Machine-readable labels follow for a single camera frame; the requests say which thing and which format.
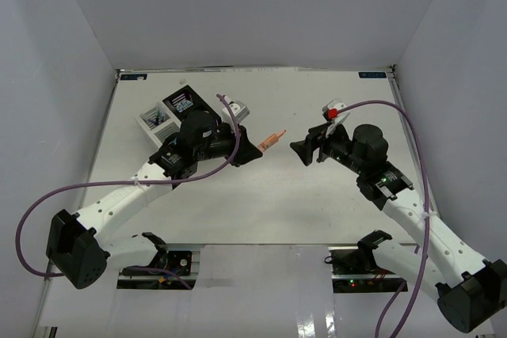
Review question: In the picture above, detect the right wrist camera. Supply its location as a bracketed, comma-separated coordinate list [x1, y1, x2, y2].
[322, 98, 349, 138]

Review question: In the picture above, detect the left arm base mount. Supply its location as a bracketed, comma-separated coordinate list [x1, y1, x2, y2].
[116, 250, 200, 291]

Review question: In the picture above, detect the black mesh pen holder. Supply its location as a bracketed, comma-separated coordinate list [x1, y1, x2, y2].
[162, 85, 221, 123]

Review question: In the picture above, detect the orange highlighter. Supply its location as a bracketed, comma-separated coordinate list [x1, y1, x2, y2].
[257, 130, 286, 152]

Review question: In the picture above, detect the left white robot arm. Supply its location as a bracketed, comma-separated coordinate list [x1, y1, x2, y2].
[46, 111, 263, 289]

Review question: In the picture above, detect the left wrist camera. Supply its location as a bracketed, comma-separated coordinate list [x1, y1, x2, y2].
[221, 95, 250, 124]

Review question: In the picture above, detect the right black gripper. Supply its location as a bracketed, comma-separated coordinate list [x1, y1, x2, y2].
[290, 120, 367, 176]

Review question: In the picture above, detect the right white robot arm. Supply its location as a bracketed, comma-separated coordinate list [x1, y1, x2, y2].
[290, 123, 506, 333]

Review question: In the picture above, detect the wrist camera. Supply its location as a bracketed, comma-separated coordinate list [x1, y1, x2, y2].
[322, 98, 349, 138]
[221, 95, 250, 124]

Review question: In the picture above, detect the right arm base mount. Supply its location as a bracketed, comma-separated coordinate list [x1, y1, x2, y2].
[324, 248, 408, 294]

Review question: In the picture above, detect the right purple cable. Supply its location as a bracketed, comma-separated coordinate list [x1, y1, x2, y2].
[336, 100, 433, 337]

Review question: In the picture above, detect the white slotted pen holder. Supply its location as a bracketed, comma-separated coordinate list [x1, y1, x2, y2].
[135, 102, 181, 149]

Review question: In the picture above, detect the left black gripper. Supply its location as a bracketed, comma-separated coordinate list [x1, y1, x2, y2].
[195, 120, 262, 168]

